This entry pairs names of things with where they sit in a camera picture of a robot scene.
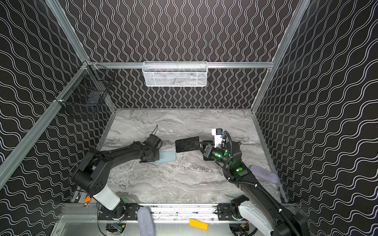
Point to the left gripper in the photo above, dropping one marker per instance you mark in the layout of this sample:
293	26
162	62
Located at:
152	155

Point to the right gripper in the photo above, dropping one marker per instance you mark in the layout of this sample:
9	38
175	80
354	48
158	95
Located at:
206	149

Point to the black phone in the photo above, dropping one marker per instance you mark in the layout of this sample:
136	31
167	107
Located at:
187	144

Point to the light blue phone case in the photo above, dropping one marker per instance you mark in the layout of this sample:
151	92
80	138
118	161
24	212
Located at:
166	156

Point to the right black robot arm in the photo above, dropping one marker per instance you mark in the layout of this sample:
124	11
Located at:
261	209

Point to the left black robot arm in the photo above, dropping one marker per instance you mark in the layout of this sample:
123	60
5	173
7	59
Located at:
92	172

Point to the lavender cloth pad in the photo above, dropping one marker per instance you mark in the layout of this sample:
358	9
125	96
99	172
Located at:
263	174

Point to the yellow flat block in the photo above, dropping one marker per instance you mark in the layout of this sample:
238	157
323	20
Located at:
198	224

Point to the orange utility knife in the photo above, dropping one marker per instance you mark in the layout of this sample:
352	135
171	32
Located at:
87	199

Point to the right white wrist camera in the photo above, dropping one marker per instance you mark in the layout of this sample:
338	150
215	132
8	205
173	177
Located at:
219	138

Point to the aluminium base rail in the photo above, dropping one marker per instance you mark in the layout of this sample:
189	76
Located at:
166	213

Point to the white wire basket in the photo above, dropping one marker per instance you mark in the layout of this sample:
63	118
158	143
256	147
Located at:
175	73

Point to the black wire basket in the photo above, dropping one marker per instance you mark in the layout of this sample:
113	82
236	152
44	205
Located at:
87	94

